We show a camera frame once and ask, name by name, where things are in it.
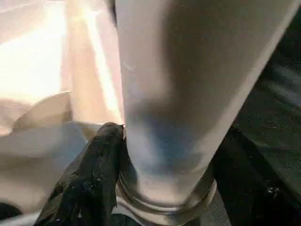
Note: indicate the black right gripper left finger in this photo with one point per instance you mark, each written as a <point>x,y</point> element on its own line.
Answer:
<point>87,179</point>

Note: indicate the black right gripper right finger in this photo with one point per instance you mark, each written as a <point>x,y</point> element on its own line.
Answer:
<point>258,188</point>

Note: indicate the white plastic table leg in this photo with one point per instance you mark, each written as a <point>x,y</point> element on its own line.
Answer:
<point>183,82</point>

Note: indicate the black work mat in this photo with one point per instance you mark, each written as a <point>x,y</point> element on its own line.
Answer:
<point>277,113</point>

